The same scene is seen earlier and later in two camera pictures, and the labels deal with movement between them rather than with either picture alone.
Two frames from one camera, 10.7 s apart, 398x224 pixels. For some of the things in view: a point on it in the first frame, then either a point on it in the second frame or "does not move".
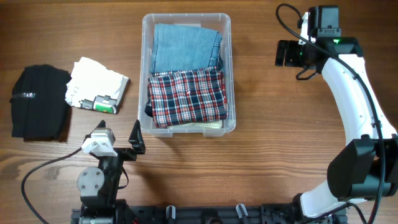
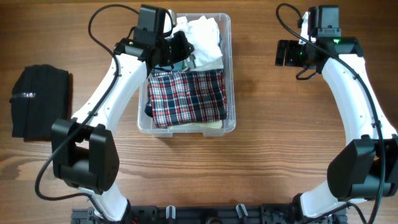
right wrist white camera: (305, 28) does not move
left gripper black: (137, 141) -> (187, 48)
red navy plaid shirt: (180, 97) does not move
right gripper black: (292, 46) does not move
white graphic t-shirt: (94, 86) -> (204, 35)
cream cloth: (197, 125) does not move
